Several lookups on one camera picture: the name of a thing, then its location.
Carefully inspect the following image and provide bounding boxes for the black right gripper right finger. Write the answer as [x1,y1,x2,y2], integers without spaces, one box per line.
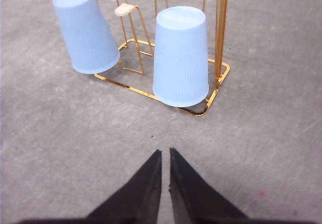
[169,148,322,224]

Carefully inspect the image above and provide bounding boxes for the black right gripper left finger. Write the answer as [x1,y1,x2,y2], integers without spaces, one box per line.
[20,150,162,224]

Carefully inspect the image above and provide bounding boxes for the blue plastic cup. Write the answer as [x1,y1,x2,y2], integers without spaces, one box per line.
[152,6,209,108]
[53,0,120,74]

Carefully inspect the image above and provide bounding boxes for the gold wire cup rack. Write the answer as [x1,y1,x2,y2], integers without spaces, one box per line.
[94,0,230,116]

